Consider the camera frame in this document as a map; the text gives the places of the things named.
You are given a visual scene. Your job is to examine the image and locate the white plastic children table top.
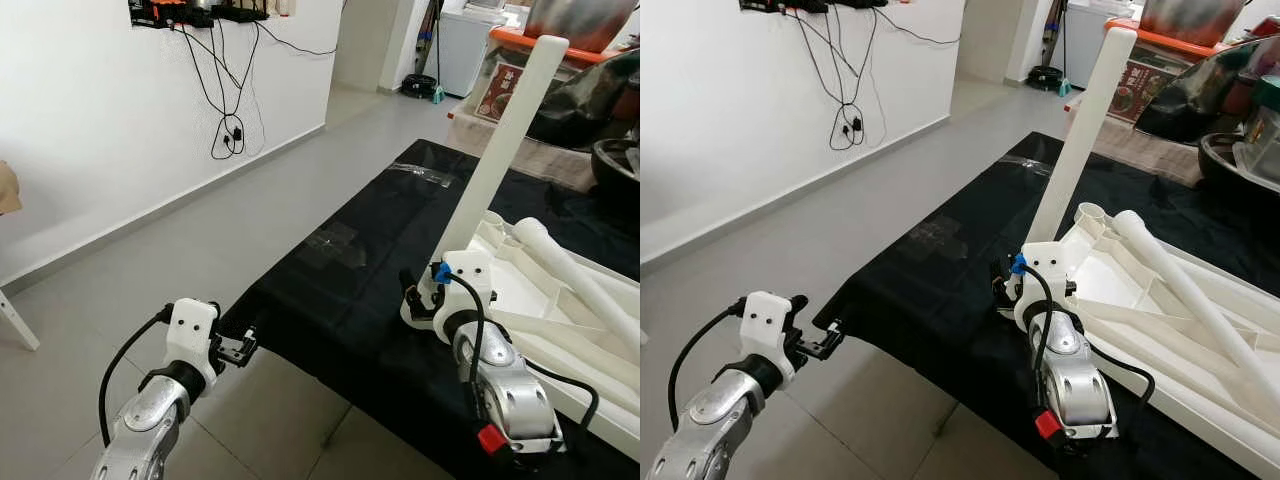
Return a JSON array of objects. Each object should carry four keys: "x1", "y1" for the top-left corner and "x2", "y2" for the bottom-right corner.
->
[
  {"x1": 400, "y1": 210, "x2": 641, "y2": 461},
  {"x1": 1000, "y1": 200, "x2": 1280, "y2": 480}
]

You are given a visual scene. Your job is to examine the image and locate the dark plastic bag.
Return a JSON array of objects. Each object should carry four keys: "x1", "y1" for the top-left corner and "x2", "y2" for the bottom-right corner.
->
[
  {"x1": 525, "y1": 48, "x2": 641, "y2": 151},
  {"x1": 1135, "y1": 35, "x2": 1280, "y2": 141}
]

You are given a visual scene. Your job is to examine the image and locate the tan cardboard piece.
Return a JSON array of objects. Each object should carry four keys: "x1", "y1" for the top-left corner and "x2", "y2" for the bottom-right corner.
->
[{"x1": 0, "y1": 160, "x2": 23, "y2": 216}]

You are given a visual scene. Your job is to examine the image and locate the clear tape strip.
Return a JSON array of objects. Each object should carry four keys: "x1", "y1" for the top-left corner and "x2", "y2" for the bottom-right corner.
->
[
  {"x1": 392, "y1": 163, "x2": 456, "y2": 191},
  {"x1": 1000, "y1": 155, "x2": 1056, "y2": 181}
]

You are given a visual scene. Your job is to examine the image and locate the black wall cable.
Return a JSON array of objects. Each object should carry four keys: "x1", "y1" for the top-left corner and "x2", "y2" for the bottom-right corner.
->
[
  {"x1": 880, "y1": 8, "x2": 963, "y2": 46},
  {"x1": 255, "y1": 20, "x2": 341, "y2": 58}
]

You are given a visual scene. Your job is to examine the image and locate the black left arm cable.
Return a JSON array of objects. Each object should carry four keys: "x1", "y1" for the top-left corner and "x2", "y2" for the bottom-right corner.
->
[
  {"x1": 98, "y1": 312, "x2": 173, "y2": 446},
  {"x1": 668, "y1": 303, "x2": 746, "y2": 431}
]

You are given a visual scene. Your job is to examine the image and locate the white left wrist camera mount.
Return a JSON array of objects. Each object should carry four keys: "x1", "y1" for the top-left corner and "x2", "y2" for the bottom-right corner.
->
[
  {"x1": 738, "y1": 291, "x2": 796, "y2": 386},
  {"x1": 163, "y1": 298, "x2": 221, "y2": 396}
]

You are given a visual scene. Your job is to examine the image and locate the black wok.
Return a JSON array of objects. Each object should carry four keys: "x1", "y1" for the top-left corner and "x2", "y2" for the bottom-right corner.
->
[
  {"x1": 592, "y1": 138, "x2": 641, "y2": 206},
  {"x1": 1198, "y1": 130, "x2": 1280, "y2": 196}
]

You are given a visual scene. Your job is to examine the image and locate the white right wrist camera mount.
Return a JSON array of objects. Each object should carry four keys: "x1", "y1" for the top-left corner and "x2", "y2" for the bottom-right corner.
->
[
  {"x1": 430, "y1": 250, "x2": 494, "y2": 326},
  {"x1": 1020, "y1": 242, "x2": 1073, "y2": 316}
]

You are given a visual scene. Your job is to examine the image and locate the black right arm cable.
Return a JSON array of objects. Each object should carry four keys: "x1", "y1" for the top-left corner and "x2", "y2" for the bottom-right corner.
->
[
  {"x1": 1095, "y1": 345, "x2": 1156, "y2": 416},
  {"x1": 440, "y1": 270, "x2": 491, "y2": 421},
  {"x1": 520, "y1": 360, "x2": 601, "y2": 431},
  {"x1": 1012, "y1": 262, "x2": 1059, "y2": 401}
]

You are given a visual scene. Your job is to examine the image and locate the white furniture leg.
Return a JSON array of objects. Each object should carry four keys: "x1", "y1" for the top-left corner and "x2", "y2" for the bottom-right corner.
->
[{"x1": 0, "y1": 288, "x2": 41, "y2": 351}]

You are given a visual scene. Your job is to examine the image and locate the white appliance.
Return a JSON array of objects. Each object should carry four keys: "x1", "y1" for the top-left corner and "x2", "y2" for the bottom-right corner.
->
[
  {"x1": 438, "y1": 0, "x2": 506, "y2": 98},
  {"x1": 1062, "y1": 0, "x2": 1116, "y2": 89}
]

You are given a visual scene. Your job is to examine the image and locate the large steel pot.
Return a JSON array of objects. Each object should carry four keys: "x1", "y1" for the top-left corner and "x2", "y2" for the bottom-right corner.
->
[
  {"x1": 525, "y1": 0, "x2": 641, "y2": 53},
  {"x1": 1140, "y1": 0, "x2": 1246, "y2": 46}
]

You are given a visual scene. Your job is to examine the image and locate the clear plastic storage box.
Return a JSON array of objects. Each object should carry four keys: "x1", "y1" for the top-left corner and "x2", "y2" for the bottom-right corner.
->
[{"x1": 1235, "y1": 105, "x2": 1280, "y2": 183}]

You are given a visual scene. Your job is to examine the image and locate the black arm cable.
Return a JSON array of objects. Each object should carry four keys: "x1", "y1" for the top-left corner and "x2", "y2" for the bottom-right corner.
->
[
  {"x1": 440, "y1": 270, "x2": 491, "y2": 421},
  {"x1": 668, "y1": 303, "x2": 746, "y2": 431},
  {"x1": 1012, "y1": 262, "x2": 1059, "y2": 401},
  {"x1": 520, "y1": 360, "x2": 601, "y2": 431},
  {"x1": 98, "y1": 312, "x2": 173, "y2": 446},
  {"x1": 1095, "y1": 345, "x2": 1156, "y2": 416}
]

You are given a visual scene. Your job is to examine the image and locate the orange lidded red print box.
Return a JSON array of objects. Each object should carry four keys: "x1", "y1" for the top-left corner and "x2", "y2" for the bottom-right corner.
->
[
  {"x1": 473, "y1": 27, "x2": 611, "y2": 126},
  {"x1": 1105, "y1": 18, "x2": 1226, "y2": 123}
]

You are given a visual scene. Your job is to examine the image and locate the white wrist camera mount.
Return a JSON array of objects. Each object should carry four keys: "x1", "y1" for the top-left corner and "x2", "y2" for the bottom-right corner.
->
[
  {"x1": 430, "y1": 250, "x2": 494, "y2": 326},
  {"x1": 163, "y1": 298, "x2": 221, "y2": 396},
  {"x1": 1020, "y1": 242, "x2": 1073, "y2": 316},
  {"x1": 738, "y1": 291, "x2": 796, "y2": 386}
]

